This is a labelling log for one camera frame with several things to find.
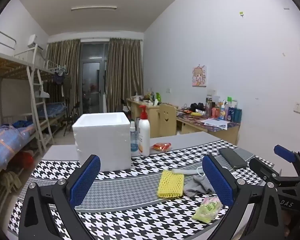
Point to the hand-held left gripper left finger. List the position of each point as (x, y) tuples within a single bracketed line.
[(86, 182)]

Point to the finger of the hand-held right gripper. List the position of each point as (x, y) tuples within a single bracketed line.
[(285, 153), (262, 170)]

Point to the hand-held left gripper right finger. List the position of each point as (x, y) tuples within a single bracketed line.
[(217, 182)]

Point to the grey knitted cloth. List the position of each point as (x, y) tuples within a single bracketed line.
[(195, 186)]

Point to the green tissue packet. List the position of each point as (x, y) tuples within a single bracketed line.
[(207, 210)]

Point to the white foam box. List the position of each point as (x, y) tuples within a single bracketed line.
[(102, 142)]

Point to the black smartphone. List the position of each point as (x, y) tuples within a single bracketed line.
[(232, 157)]

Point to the white foam strip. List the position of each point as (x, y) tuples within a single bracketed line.
[(185, 171)]

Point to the yellow foam net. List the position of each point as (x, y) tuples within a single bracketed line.
[(170, 183)]

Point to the printed paper sheets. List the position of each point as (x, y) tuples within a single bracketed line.
[(215, 123)]

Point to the wooden desk with patterned top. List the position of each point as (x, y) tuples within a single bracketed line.
[(190, 127)]

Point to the red bag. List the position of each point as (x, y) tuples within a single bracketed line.
[(27, 158)]

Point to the blue spray bottle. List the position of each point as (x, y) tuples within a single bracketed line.
[(133, 140)]

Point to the houndstooth patterned blanket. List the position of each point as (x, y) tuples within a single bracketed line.
[(140, 217)]

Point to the cluster of toiletry bottles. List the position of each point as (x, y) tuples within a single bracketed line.
[(230, 113)]

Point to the red snack packet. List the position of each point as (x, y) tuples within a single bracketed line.
[(161, 146)]

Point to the black folding chair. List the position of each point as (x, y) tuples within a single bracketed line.
[(73, 116)]

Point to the yellow packet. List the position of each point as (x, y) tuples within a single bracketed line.
[(195, 114)]

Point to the white lotion pump bottle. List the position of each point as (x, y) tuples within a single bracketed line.
[(143, 135)]

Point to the beige cloth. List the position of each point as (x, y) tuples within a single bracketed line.
[(11, 181)]

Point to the metal thermos flask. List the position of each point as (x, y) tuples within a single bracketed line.
[(208, 107)]

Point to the blue mattress bedding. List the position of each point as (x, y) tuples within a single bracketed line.
[(53, 110)]

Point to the wooden smiley chair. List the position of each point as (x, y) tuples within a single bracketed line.
[(167, 120)]

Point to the blue checked bedding bundle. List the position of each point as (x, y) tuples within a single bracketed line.
[(7, 142)]

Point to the wooden desk with drawers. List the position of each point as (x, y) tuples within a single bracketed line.
[(152, 120)]

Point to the white bunk bed ladder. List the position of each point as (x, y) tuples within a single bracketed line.
[(37, 105)]

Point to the glass balcony door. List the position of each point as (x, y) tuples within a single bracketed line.
[(92, 80)]

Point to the green plastic bottle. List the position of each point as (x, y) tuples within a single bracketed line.
[(158, 97)]

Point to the hanging dark clothes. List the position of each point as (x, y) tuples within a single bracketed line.
[(58, 78)]

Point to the brown curtain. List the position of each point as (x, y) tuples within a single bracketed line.
[(65, 62), (125, 75)]

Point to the metal bunk bed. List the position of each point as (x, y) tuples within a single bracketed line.
[(12, 62)]

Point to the white air conditioner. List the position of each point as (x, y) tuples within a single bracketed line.
[(35, 42)]

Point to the ceiling tube light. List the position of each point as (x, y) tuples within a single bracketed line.
[(93, 8)]

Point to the cartoon wall poster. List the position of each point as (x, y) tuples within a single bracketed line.
[(199, 75)]

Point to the green wall hook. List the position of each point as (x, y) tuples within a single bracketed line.
[(241, 13)]

